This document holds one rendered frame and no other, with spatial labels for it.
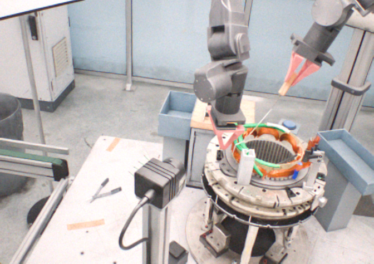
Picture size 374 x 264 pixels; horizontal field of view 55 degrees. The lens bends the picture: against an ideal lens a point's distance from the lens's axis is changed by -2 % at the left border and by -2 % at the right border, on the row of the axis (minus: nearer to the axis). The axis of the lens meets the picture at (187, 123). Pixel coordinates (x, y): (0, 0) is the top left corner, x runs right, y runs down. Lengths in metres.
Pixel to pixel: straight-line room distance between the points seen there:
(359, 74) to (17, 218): 1.95
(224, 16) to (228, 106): 0.19
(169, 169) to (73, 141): 2.46
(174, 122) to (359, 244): 0.71
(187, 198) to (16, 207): 1.40
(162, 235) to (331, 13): 0.50
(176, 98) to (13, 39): 1.98
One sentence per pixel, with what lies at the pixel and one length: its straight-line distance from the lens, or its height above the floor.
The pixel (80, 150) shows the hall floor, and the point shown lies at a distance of 2.79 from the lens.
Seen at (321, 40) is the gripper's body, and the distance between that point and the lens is 0.82.
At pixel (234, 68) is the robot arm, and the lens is 0.78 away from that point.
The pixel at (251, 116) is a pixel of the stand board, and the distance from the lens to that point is 1.21.
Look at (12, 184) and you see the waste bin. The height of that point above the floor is 0.09.
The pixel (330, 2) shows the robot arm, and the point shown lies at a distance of 0.75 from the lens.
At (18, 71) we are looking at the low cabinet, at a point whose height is 0.36.
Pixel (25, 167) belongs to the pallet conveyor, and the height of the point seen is 0.72.
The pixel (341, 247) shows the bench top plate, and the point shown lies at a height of 0.78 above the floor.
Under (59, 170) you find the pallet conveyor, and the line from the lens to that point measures 1.49.
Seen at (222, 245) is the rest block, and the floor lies 0.84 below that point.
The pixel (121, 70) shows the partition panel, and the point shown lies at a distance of 3.50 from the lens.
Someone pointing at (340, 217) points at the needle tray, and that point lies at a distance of 1.28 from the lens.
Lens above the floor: 1.69
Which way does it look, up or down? 33 degrees down
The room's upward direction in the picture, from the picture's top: 5 degrees clockwise
